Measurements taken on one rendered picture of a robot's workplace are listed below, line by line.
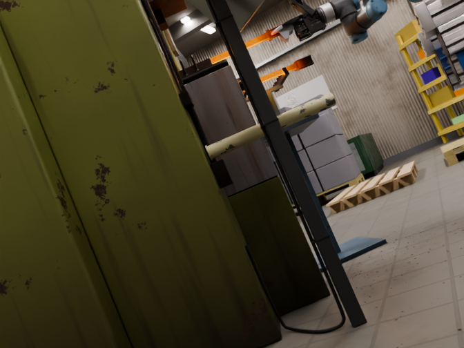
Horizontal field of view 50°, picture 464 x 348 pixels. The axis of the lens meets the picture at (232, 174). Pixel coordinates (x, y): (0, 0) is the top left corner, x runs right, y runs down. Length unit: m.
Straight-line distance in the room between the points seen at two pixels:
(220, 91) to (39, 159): 0.69
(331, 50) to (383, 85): 1.20
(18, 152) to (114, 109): 0.31
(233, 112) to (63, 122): 0.60
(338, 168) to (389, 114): 3.82
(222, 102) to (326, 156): 4.32
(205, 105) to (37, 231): 0.74
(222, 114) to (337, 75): 8.12
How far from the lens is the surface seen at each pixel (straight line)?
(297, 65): 2.45
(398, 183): 4.58
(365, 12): 1.98
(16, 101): 1.63
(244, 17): 1.55
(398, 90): 9.75
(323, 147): 6.10
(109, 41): 1.67
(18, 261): 1.61
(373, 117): 9.77
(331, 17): 2.08
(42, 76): 1.72
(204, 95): 1.86
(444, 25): 1.69
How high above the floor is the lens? 0.43
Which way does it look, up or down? 3 degrees up
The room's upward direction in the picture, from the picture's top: 23 degrees counter-clockwise
